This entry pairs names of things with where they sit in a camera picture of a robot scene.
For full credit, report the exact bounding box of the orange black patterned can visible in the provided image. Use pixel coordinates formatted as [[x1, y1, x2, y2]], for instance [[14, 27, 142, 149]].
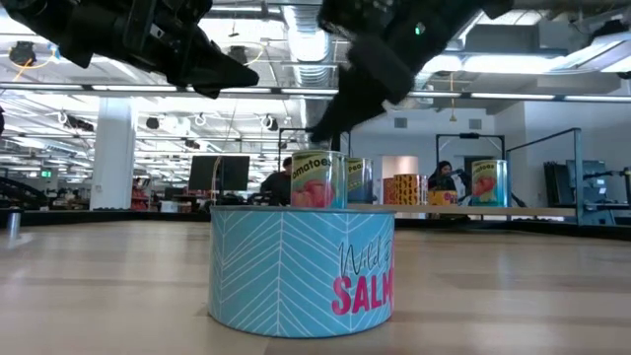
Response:
[[393, 173, 429, 206]]

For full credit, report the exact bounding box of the person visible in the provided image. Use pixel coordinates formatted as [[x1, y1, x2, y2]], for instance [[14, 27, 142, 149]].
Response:
[[427, 160, 469, 192], [259, 156, 293, 207]]

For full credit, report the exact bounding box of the black computer monitor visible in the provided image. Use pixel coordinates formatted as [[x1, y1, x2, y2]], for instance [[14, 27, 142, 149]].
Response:
[[187, 155, 251, 192]]

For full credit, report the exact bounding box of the silver metal cylinder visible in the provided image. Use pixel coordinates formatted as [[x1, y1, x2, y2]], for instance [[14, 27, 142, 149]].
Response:
[[6, 209, 23, 242]]

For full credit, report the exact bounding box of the black frame wooden shelf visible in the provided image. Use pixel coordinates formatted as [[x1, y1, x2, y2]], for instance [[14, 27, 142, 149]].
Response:
[[330, 126, 584, 227]]

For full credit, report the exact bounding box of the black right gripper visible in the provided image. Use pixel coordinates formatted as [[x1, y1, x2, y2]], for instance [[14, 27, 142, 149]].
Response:
[[307, 0, 474, 144]]

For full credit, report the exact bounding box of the black reel yellow cord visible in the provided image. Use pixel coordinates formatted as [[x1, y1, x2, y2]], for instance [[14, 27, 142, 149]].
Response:
[[8, 40, 36, 67], [226, 41, 265, 66]]

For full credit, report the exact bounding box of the tomatoes label can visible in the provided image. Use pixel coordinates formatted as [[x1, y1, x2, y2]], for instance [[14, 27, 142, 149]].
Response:
[[470, 159, 510, 208], [290, 149, 349, 210]]

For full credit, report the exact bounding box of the long ceiling light bar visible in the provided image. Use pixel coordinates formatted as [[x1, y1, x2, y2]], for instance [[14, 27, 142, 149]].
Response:
[[0, 82, 631, 103]]

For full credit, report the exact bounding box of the blue salmon label can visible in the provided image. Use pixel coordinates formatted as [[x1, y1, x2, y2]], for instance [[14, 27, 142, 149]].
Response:
[[207, 205, 396, 339]]

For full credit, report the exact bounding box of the dark equipment station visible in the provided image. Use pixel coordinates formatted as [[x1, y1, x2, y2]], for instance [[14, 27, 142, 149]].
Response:
[[543, 159, 631, 227]]

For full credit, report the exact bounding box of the peas label can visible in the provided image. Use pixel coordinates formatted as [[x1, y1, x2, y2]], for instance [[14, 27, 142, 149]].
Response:
[[346, 157, 375, 205]]

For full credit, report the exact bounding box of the silver slanted ventilation duct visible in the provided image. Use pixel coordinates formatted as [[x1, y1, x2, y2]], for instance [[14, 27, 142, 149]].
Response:
[[443, 9, 494, 58]]

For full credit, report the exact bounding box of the small yellow orange can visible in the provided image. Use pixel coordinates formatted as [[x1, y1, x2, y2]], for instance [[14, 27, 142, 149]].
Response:
[[427, 189, 459, 206]]

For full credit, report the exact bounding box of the black metal frame stand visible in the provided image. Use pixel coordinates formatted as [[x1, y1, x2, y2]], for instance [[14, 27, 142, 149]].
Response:
[[435, 131, 507, 172], [277, 126, 352, 167]]

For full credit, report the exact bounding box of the white pillar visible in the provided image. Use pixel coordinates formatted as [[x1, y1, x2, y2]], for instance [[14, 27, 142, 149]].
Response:
[[90, 97, 138, 211]]

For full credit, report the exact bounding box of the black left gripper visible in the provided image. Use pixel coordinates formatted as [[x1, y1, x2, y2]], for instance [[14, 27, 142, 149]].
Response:
[[73, 0, 260, 100]]

